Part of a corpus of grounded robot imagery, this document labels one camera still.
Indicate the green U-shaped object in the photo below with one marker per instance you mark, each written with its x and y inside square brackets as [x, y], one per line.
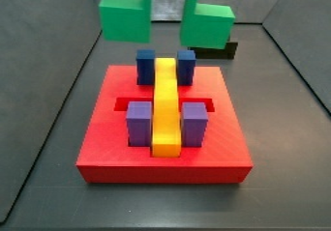
[205, 24]

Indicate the red base board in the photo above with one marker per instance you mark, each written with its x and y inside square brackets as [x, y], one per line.
[110, 161]

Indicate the black fixture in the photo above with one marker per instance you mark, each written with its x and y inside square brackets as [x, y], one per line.
[210, 53]

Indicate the yellow long bar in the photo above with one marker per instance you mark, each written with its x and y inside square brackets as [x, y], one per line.
[166, 131]

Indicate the purple left block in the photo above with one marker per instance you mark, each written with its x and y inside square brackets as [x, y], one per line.
[139, 123]

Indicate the purple block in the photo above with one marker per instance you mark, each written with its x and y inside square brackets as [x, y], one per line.
[139, 123]
[193, 123]

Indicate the purple right block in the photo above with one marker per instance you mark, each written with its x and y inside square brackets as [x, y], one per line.
[193, 123]

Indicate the dark blue right block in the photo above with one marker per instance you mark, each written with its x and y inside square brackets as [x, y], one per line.
[185, 67]

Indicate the dark blue block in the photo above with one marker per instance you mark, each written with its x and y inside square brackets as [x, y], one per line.
[145, 59]
[185, 67]

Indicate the dark blue left block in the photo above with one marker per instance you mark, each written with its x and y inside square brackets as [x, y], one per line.
[145, 59]

